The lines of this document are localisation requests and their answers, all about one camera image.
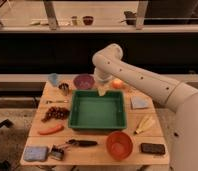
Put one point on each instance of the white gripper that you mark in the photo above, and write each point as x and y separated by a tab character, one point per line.
101	76

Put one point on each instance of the orange apple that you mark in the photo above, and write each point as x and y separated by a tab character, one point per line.
117	84

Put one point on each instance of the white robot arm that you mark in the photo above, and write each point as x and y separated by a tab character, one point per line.
175	95

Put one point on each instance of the small metal cup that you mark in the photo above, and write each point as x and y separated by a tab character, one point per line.
64	87

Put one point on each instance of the blue plastic cup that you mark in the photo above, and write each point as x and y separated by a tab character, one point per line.
53	79

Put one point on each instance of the background small cup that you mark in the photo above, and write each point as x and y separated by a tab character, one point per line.
74	20

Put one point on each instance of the purple bowl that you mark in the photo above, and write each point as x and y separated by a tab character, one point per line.
84	81

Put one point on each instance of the green plastic tray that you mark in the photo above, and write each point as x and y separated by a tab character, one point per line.
90	111

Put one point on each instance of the blue cloth square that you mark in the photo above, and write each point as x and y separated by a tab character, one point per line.
139	103

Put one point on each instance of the wooden table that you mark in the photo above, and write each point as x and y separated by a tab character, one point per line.
98	154

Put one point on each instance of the bunch of dark grapes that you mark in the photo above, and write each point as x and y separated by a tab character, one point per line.
55	113

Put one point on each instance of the metal fork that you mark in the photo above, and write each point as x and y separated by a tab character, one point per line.
63	101

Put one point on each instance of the orange bowl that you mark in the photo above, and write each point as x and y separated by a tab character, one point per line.
119	145

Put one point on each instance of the orange carrot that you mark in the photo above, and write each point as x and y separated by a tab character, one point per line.
51	130

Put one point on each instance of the dark red background bowl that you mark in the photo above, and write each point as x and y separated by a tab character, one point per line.
88	20

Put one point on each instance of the dark background pot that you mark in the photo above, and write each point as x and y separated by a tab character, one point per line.
130	18

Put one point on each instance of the small metal box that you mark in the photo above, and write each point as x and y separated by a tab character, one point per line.
56	153

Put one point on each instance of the black sponge block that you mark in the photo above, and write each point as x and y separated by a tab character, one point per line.
149	148

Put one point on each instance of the blue sponge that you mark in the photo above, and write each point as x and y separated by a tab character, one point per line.
35	153

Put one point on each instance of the black handled peeler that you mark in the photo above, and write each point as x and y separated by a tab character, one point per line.
78	143

